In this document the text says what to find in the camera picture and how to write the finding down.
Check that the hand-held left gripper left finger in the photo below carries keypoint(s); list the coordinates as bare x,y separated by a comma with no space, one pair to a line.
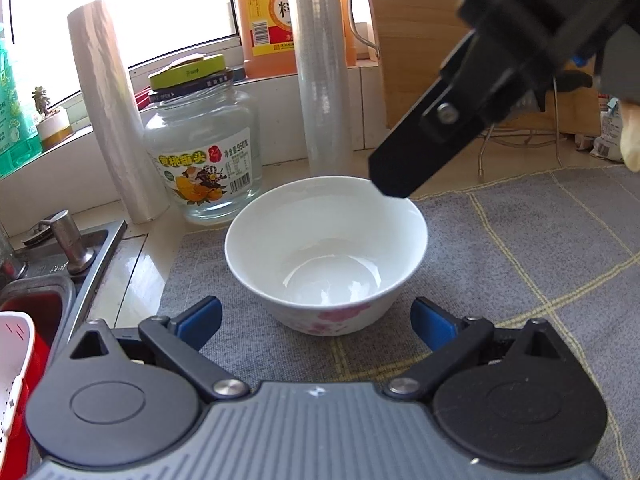
200,322

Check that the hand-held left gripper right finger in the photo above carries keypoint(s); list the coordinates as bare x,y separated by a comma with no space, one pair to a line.
432,325

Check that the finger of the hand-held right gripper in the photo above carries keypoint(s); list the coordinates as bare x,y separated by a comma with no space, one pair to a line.
400,170

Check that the white pink-flower bowl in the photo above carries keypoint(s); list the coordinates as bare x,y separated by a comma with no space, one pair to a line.
300,220

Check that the person's right hand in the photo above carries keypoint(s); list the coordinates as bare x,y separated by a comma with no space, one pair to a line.
632,135

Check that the grey checked cloth mat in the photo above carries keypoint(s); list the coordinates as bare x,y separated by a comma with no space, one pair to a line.
500,240

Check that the clear plastic wrap roll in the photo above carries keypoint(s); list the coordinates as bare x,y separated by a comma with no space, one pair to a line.
320,85

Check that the steel sink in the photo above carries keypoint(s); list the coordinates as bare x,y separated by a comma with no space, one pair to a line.
100,260

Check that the bamboo cutting board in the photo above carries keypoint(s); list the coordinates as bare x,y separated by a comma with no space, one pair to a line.
400,35

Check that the white blue printed bag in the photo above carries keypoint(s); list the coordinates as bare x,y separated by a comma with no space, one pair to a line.
610,130

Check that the glass jar with green lid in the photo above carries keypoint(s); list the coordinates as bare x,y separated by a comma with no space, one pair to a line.
210,135

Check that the dark blue flat tin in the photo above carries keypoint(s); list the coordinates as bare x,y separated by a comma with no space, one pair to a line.
235,74

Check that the white colander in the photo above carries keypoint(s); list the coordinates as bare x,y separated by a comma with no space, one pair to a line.
12,360

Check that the white plastic bag roll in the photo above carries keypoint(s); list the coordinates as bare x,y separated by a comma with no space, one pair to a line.
115,135

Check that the orange cooking wine bottle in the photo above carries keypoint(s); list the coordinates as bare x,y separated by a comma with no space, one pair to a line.
260,10

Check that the small potted plant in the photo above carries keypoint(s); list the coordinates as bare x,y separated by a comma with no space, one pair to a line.
52,130

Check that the green tissue packet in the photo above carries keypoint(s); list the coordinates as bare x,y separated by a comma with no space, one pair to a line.
12,110

